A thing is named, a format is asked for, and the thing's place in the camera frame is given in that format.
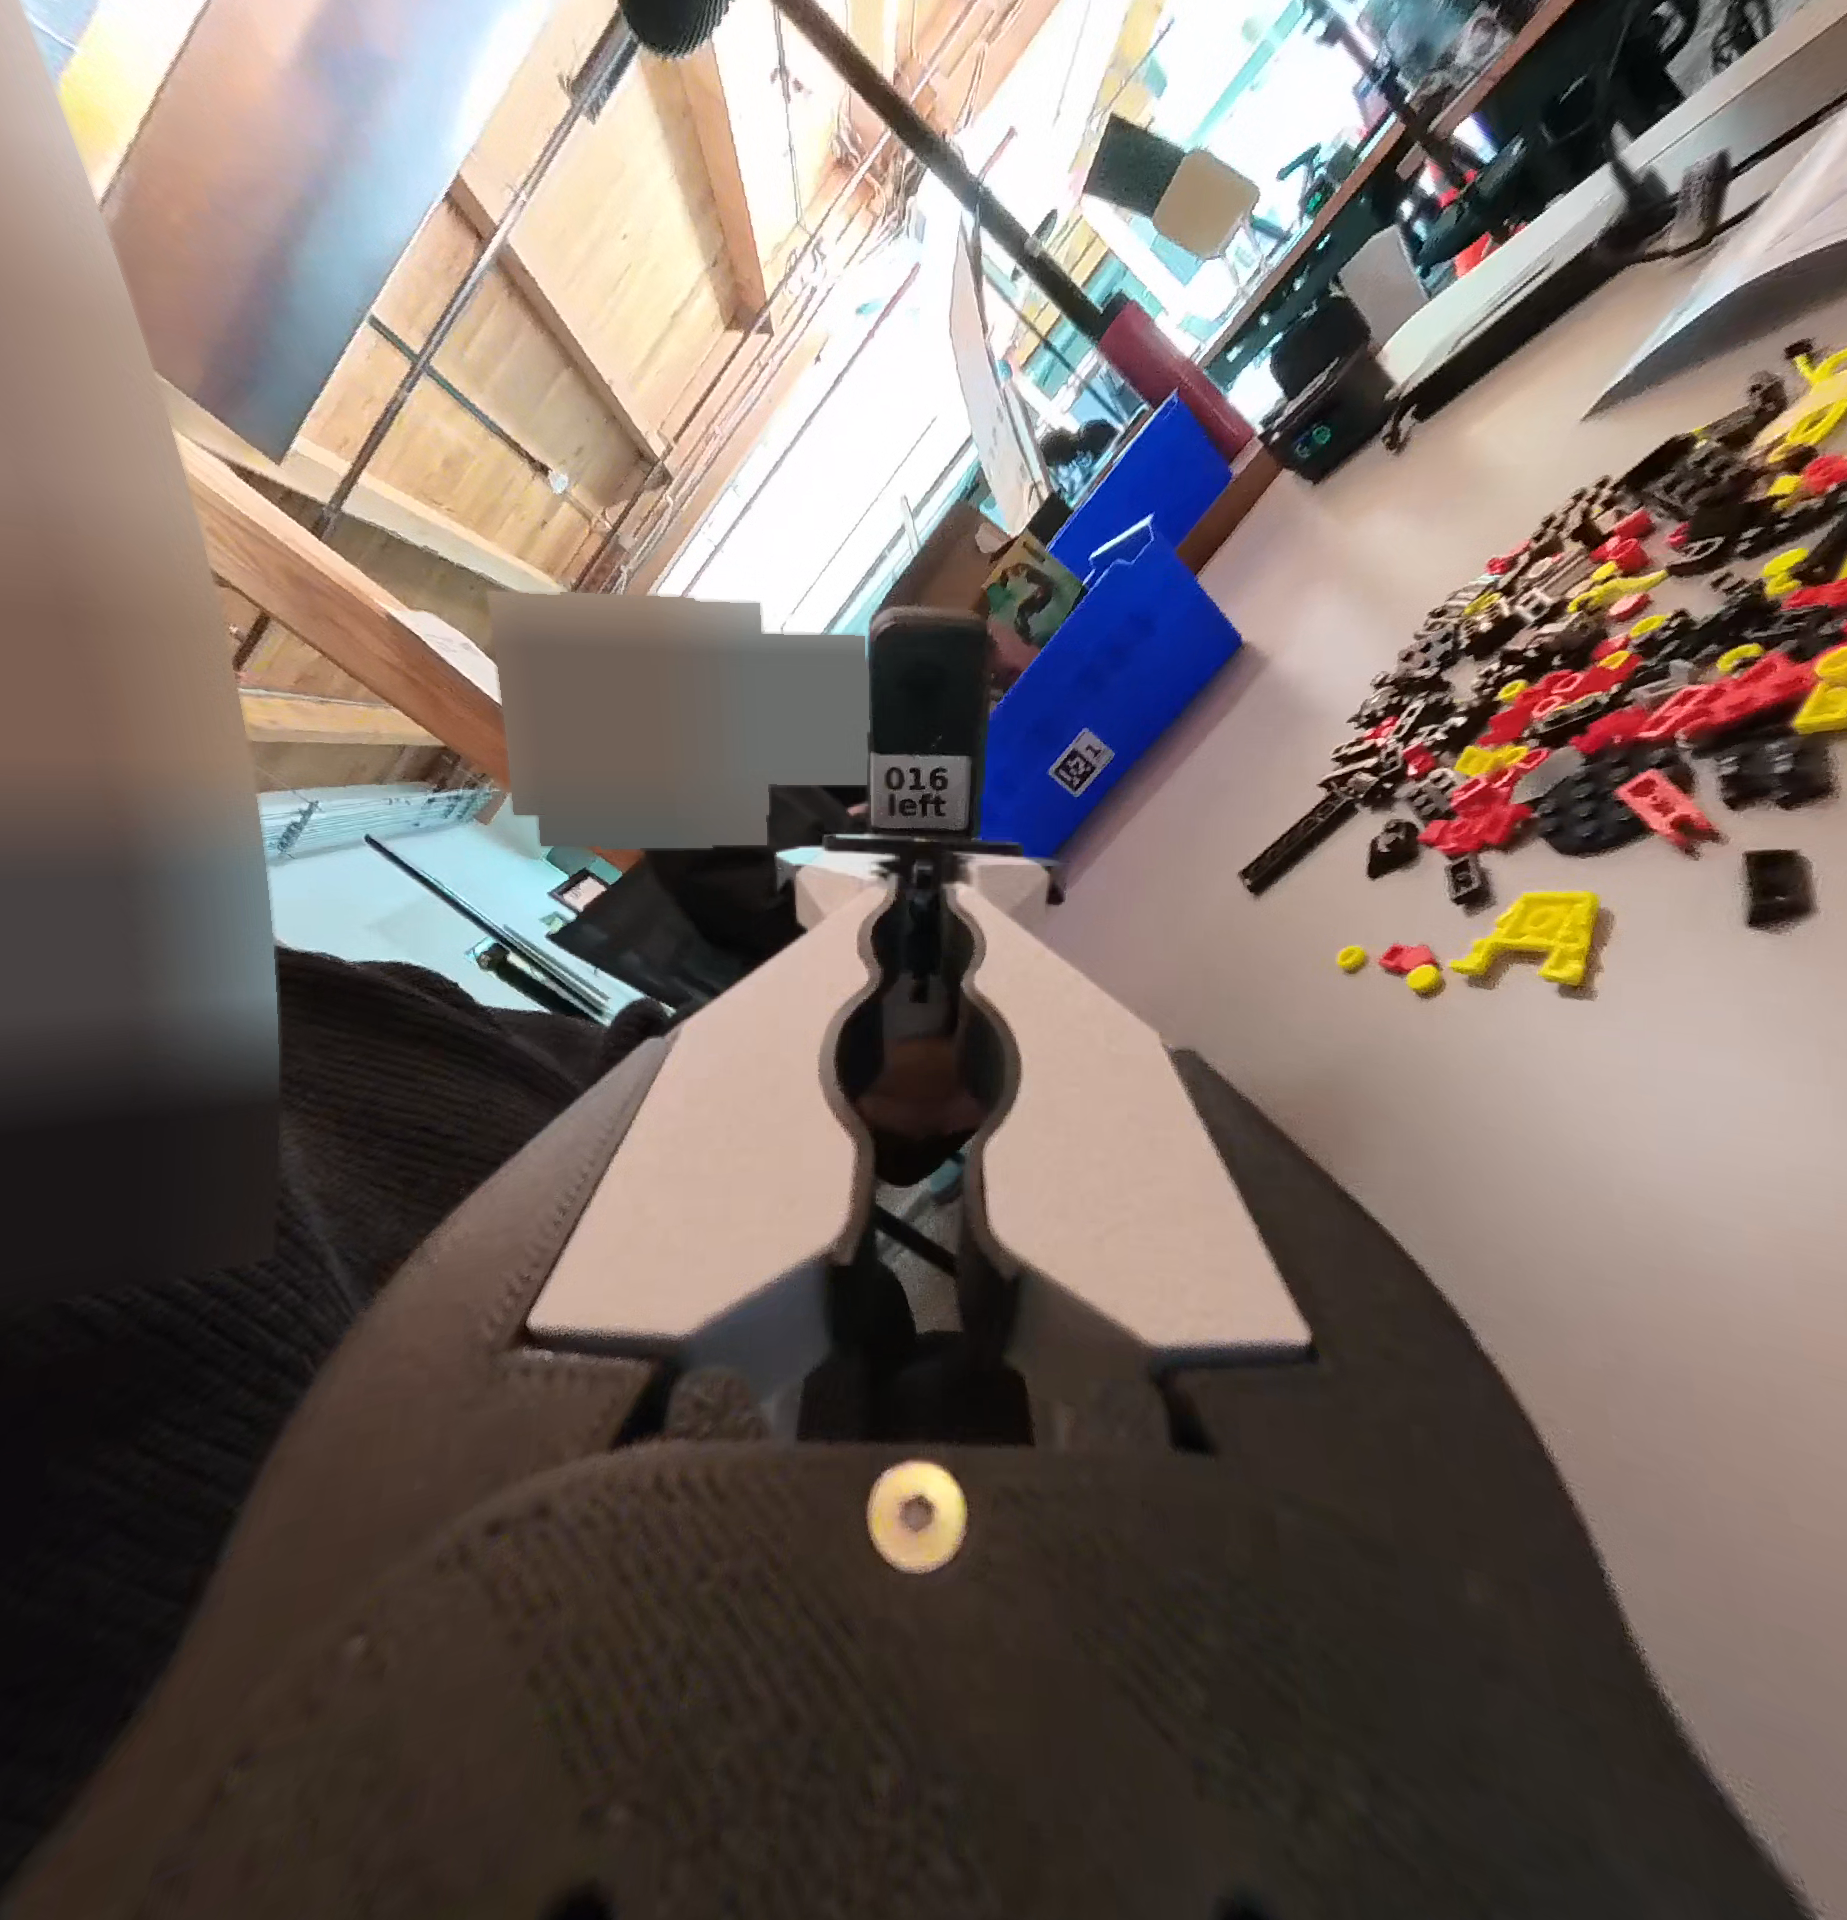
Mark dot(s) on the white plastic sheet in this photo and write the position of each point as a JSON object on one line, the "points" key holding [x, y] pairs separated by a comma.
{"points": [[1765, 257]]}

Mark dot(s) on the blue plastic bin with sticker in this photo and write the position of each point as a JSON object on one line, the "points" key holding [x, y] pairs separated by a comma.
{"points": [[1119, 677]]}

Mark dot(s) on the person's left hand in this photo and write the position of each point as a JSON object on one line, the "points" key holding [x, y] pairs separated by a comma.
{"points": [[916, 1087]]}

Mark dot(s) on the black metal pole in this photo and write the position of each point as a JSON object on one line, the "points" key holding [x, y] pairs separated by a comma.
{"points": [[939, 151]]}

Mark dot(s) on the person's black sweater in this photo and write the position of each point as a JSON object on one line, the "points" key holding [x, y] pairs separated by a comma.
{"points": [[384, 1112]]}

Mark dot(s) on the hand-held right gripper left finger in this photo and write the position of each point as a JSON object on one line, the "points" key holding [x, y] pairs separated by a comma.
{"points": [[715, 1187]]}

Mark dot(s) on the long grey desk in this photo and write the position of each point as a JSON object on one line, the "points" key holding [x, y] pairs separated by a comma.
{"points": [[1539, 271]]}

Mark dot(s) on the colourful printed box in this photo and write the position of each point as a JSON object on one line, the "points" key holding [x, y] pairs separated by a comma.
{"points": [[1032, 592]]}

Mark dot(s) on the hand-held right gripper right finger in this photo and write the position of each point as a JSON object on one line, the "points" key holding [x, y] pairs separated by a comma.
{"points": [[1134, 1187]]}

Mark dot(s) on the black box device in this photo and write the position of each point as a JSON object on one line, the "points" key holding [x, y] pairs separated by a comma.
{"points": [[1321, 407]]}

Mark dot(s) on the dark red padded post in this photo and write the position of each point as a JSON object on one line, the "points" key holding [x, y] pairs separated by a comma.
{"points": [[1180, 377]]}

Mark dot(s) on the wooden ceiling beam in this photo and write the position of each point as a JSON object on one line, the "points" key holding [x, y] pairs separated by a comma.
{"points": [[339, 601]]}

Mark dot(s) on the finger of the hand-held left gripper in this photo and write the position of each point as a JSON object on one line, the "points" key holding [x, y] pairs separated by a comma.
{"points": [[831, 892], [1015, 882]]}

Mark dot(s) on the black and white chair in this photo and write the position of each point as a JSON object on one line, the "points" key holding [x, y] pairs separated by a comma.
{"points": [[1200, 196]]}

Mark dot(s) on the scattered pile of lego pieces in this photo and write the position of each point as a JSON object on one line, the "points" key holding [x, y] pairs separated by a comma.
{"points": [[1615, 722]]}

